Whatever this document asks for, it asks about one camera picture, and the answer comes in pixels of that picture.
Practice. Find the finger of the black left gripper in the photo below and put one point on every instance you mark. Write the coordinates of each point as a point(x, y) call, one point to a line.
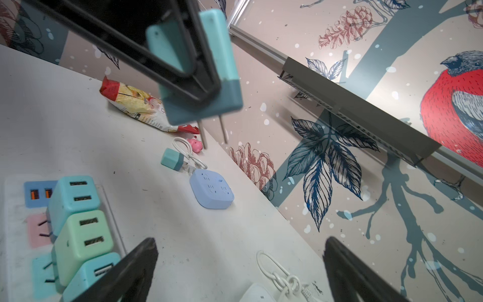
point(120, 28)

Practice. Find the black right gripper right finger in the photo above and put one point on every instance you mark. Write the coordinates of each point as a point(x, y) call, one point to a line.
point(350, 279)

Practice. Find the red chips bag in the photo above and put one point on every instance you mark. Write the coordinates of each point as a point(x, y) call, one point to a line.
point(141, 106)

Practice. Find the teal charger plug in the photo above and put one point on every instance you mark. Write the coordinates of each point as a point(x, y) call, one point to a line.
point(219, 75)
point(72, 194)
point(89, 273)

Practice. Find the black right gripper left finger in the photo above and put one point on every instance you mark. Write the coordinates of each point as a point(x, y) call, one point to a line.
point(130, 279)

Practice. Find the green charger plug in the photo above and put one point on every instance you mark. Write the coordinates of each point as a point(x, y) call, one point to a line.
point(172, 159)
point(83, 237)

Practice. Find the white square power socket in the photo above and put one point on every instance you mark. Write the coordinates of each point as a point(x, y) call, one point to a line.
point(257, 293)

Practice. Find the white multicolour power strip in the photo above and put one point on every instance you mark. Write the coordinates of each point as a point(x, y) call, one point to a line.
point(27, 241)

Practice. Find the blue square power socket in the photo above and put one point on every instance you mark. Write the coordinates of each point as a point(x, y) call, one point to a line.
point(211, 190)

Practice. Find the pink pig toy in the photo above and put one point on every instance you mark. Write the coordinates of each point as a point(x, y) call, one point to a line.
point(196, 145)

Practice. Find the black wall basket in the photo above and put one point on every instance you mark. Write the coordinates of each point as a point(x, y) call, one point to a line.
point(390, 133)

